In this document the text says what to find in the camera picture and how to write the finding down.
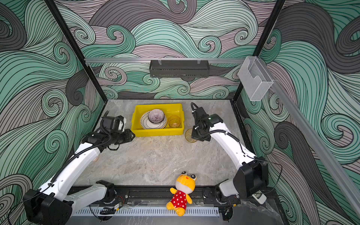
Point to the black wall shelf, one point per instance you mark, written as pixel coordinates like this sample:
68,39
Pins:
179,68

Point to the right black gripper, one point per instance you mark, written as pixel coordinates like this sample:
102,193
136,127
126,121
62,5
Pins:
194,135

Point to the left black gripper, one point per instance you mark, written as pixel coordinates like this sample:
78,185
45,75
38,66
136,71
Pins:
128,132

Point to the pink transparent cup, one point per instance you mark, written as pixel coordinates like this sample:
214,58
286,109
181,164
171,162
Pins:
174,121

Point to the amber transparent cup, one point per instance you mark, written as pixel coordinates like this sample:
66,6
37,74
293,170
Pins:
188,136

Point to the brown striped bowl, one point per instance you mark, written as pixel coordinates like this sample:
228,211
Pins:
156,116

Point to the clear plastic wall holder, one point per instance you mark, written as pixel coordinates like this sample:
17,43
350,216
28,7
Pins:
255,77

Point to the yellow plastic bin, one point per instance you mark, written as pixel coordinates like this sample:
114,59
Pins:
168,109

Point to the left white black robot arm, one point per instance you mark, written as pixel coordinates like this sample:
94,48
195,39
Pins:
52,204

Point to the yellow rimmed dotted plate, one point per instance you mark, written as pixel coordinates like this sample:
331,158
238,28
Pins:
147,124

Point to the white slotted cable duct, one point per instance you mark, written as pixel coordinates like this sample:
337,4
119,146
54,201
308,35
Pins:
149,211

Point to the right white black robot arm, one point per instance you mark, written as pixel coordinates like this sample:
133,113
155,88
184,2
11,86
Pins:
252,171

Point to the yellow plush toy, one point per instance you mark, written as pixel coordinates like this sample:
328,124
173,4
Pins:
185,185

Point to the white remote control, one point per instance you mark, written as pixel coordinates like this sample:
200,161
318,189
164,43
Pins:
260,197

